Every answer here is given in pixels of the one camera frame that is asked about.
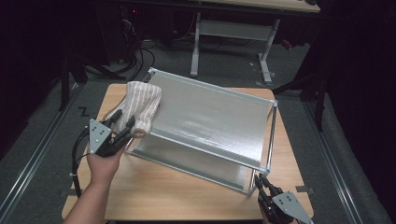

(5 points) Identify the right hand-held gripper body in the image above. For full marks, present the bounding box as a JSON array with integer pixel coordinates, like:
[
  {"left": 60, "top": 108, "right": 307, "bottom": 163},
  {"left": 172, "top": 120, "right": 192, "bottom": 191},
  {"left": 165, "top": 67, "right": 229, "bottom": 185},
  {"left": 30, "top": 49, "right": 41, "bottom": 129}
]
[{"left": 259, "top": 189, "right": 315, "bottom": 224}]

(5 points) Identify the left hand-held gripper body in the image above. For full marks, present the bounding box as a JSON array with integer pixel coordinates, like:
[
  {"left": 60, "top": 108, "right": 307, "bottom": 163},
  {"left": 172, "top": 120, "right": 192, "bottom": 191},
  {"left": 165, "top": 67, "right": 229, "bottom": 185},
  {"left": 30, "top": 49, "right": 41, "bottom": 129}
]
[{"left": 88, "top": 118, "right": 126, "bottom": 159}]

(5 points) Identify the black metal stand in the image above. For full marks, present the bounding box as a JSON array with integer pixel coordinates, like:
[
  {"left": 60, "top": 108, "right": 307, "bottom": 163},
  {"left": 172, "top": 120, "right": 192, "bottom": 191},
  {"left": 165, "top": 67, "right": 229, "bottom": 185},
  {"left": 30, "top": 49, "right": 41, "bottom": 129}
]
[
  {"left": 58, "top": 52, "right": 127, "bottom": 112},
  {"left": 272, "top": 73, "right": 328, "bottom": 132}
]

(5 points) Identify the grey two-tier rack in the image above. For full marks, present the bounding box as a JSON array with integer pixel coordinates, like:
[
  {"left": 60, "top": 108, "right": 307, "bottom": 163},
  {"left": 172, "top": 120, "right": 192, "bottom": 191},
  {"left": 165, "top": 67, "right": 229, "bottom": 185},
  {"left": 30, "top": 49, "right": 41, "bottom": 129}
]
[{"left": 124, "top": 67, "right": 278, "bottom": 196}]

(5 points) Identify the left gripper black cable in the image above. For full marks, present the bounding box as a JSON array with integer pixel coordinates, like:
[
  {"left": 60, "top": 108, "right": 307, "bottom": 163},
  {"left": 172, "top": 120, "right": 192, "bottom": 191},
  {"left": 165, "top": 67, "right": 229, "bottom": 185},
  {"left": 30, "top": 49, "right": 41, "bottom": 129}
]
[{"left": 70, "top": 126, "right": 92, "bottom": 199}]

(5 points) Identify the grey tape piece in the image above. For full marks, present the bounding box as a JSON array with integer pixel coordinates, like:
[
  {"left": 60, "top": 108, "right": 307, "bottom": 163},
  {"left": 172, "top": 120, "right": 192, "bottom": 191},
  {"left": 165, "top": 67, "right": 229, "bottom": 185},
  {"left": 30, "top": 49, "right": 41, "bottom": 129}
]
[
  {"left": 59, "top": 188, "right": 78, "bottom": 199},
  {"left": 295, "top": 185, "right": 315, "bottom": 194}
]

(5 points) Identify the person's left hand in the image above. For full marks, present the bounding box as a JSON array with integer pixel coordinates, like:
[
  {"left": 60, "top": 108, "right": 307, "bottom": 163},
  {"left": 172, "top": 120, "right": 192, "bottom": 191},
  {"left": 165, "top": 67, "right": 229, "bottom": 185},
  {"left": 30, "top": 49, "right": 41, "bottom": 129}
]
[{"left": 86, "top": 145, "right": 126, "bottom": 188}]

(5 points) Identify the black floor cable bundle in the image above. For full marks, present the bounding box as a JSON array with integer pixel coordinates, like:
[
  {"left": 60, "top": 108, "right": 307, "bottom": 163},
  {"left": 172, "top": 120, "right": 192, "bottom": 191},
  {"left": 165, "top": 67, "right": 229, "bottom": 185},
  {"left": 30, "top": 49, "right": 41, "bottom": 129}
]
[{"left": 118, "top": 36, "right": 157, "bottom": 83}]

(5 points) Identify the desk with white legs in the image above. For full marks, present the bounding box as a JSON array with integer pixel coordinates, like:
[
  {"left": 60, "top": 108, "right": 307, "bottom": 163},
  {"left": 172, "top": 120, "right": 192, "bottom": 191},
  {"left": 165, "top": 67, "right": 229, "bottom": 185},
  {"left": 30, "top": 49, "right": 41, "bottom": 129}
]
[{"left": 186, "top": 0, "right": 321, "bottom": 85}]

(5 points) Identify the metal floor rail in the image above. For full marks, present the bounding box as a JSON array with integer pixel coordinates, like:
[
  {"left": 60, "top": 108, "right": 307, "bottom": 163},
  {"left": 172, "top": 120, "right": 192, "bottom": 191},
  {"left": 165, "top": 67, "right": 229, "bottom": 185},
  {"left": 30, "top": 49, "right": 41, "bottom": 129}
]
[
  {"left": 302, "top": 100, "right": 358, "bottom": 224},
  {"left": 0, "top": 83, "right": 82, "bottom": 216}
]

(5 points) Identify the beige striped cleaning mitt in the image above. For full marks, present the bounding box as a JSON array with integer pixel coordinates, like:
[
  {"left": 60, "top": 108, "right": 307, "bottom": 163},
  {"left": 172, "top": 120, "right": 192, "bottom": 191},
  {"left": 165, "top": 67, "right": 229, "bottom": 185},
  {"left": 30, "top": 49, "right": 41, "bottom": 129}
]
[{"left": 106, "top": 80, "right": 163, "bottom": 139}]

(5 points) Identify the dark computer tower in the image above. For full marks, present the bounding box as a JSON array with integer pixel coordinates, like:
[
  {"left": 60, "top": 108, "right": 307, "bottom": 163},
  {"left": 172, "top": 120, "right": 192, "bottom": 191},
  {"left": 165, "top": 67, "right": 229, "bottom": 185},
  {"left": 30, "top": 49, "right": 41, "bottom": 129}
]
[{"left": 120, "top": 4, "right": 143, "bottom": 64}]

